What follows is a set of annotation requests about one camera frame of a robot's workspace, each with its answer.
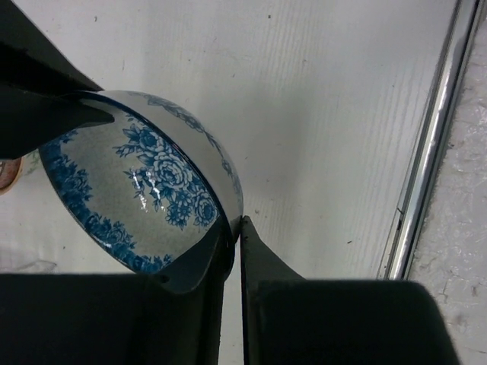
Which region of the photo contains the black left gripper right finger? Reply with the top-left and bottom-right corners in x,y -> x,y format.
240,217 -> 457,364

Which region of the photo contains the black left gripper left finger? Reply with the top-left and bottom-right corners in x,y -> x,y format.
1,221 -> 232,364

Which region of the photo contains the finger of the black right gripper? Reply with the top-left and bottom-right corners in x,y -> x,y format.
1,84 -> 114,160
1,0 -> 102,95

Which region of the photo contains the white bowl orange flower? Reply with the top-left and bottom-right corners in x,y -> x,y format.
0,157 -> 24,194

